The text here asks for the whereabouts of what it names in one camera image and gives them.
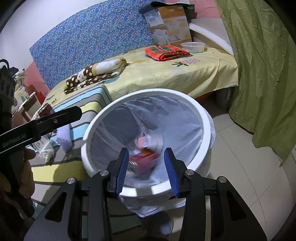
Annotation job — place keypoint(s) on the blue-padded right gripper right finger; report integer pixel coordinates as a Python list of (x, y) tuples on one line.
[(175, 170)]

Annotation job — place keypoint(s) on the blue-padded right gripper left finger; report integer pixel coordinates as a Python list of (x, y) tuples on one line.
[(117, 169)]

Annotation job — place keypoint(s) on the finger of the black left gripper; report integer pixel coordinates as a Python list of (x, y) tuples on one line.
[(51, 122)]

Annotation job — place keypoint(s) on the clear plastic bottle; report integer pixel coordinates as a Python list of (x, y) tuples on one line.
[(153, 141)]

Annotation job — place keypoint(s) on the red snack package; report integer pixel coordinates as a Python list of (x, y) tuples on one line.
[(144, 161)]

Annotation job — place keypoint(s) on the crumpled white paper trash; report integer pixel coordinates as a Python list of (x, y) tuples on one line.
[(44, 148)]

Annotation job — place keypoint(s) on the white round trash bin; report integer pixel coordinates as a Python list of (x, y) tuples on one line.
[(201, 161)]

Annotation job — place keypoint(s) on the person's left hand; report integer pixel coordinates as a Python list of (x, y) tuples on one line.
[(27, 187)]

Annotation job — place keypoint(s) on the pink pillow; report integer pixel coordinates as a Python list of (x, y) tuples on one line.
[(34, 82)]

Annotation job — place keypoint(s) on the striped cloth table cover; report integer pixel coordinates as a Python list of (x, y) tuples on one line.
[(64, 165)]

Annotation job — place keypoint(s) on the brown polka dot blanket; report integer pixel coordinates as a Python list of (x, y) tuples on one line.
[(95, 73)]

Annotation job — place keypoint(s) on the yellow pineapple bed sheet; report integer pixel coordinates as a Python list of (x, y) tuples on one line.
[(196, 75)]

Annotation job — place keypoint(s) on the green curtain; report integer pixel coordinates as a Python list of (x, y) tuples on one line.
[(264, 101)]

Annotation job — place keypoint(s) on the red plaid folded cloth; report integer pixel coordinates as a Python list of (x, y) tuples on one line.
[(165, 52)]

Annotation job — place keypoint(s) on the blue dotted headboard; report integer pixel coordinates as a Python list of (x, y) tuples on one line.
[(94, 34)]

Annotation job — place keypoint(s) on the clear plastic container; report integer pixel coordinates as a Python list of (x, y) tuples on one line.
[(193, 47)]

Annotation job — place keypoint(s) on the bedding package bag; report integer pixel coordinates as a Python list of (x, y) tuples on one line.
[(169, 23)]

